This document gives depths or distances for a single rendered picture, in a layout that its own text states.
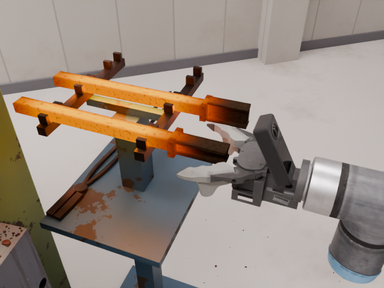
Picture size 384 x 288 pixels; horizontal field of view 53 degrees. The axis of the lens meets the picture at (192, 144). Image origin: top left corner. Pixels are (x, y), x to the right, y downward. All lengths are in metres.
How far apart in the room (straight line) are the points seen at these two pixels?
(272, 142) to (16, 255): 0.47
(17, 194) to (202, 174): 0.58
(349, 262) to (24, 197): 0.78
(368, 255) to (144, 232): 0.45
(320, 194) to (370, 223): 0.08
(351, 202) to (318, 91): 2.36
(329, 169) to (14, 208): 0.76
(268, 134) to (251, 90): 2.29
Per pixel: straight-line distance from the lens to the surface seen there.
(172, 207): 0.93
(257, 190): 0.65
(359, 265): 0.73
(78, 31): 2.88
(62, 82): 0.91
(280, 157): 0.61
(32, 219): 1.15
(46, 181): 2.23
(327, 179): 0.62
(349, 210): 0.63
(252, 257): 1.80
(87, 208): 0.96
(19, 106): 0.84
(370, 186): 0.63
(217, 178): 0.61
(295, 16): 3.17
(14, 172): 1.04
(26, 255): 0.78
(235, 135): 0.70
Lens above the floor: 1.46
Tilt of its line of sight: 39 degrees down
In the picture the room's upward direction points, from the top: straight up
